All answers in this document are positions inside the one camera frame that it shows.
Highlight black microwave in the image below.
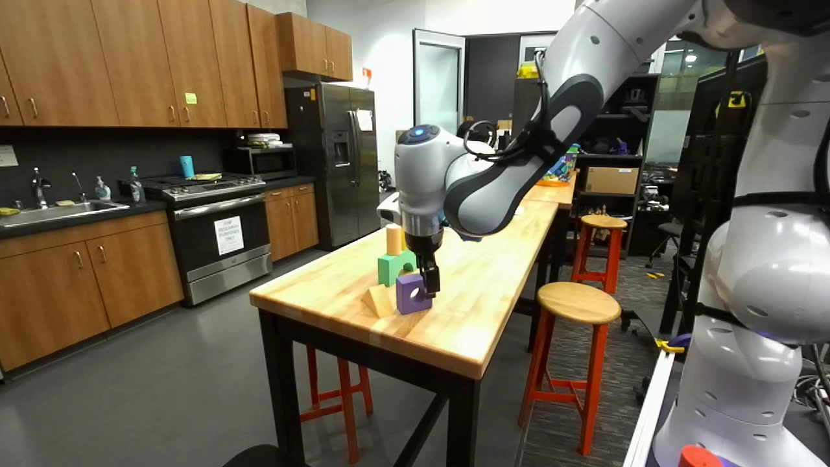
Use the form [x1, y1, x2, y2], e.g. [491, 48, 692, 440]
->
[222, 139, 298, 179]

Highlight green bridge block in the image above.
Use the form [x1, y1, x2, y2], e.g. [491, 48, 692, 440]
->
[376, 249, 421, 291]

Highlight red plastic object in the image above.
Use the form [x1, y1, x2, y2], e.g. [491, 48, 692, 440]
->
[677, 440, 724, 467]

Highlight black metal rack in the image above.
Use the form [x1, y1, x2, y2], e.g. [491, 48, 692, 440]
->
[673, 48, 773, 340]

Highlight orange cylinder block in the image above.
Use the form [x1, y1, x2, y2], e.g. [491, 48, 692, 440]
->
[385, 223, 411, 260]

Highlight narrow wooden base cabinet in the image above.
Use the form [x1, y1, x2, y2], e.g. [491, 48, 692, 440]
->
[262, 181, 322, 265]

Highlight small wooden wall cabinet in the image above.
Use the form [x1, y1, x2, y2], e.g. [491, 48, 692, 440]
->
[276, 11, 357, 83]

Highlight wooden stool with orange legs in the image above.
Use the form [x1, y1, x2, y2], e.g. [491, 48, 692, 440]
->
[298, 344, 376, 463]
[569, 213, 630, 296]
[516, 279, 626, 460]

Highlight grey glass door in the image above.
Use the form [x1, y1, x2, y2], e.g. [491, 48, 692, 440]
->
[414, 25, 467, 138]

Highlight colourful printed box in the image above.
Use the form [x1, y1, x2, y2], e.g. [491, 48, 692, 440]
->
[543, 139, 585, 186]

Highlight stainless steel refrigerator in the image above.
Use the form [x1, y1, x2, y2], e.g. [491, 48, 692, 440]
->
[283, 78, 385, 255]

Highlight wide wooden base cabinet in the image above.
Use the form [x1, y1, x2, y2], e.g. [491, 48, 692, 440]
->
[0, 209, 188, 374]

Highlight white paper on oven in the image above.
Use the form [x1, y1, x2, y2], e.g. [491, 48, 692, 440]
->
[213, 214, 248, 260]

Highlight purple block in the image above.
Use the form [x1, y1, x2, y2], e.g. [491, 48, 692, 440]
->
[395, 269, 433, 317]

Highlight steel kitchen sink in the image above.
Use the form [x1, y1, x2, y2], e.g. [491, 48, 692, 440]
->
[0, 199, 132, 231]

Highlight stainless steel oven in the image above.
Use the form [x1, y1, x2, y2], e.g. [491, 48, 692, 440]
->
[141, 173, 276, 308]

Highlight brown cardboard box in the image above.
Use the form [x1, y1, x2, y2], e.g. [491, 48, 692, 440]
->
[582, 162, 643, 199]

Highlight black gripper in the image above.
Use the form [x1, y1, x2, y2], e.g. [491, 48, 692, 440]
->
[406, 225, 446, 299]

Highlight long wooden wall cabinets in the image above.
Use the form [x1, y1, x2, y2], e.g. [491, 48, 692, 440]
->
[0, 0, 292, 133]

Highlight black round stool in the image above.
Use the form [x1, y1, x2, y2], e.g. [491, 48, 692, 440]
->
[224, 440, 307, 467]

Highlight long wooden table black legs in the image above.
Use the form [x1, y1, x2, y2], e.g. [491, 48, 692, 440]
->
[248, 177, 580, 467]

